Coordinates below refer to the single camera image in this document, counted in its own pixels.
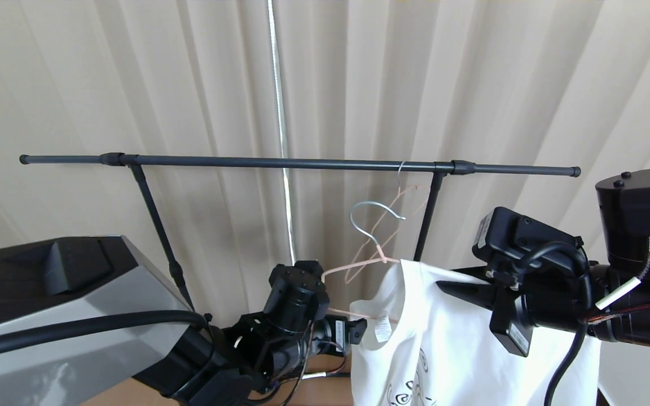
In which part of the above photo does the pink clothes hanger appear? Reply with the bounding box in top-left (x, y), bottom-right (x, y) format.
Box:
top-left (321, 201), bottom-right (410, 323)
top-left (345, 161), bottom-right (433, 284)

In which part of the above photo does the white printed t-shirt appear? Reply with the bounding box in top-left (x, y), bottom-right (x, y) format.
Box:
top-left (349, 259), bottom-right (602, 406)

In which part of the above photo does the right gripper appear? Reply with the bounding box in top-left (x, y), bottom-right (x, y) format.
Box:
top-left (490, 270), bottom-right (594, 358)

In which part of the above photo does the beige curtain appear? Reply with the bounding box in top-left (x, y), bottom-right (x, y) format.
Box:
top-left (0, 0), bottom-right (650, 339)

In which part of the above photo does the black clothes rack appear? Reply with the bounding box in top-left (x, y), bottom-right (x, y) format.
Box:
top-left (19, 152), bottom-right (581, 312)

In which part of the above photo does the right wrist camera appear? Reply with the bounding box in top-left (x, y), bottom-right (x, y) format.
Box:
top-left (472, 206), bottom-right (586, 283)

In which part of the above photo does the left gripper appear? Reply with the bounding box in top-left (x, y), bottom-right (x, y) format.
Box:
top-left (314, 315), bottom-right (368, 357)

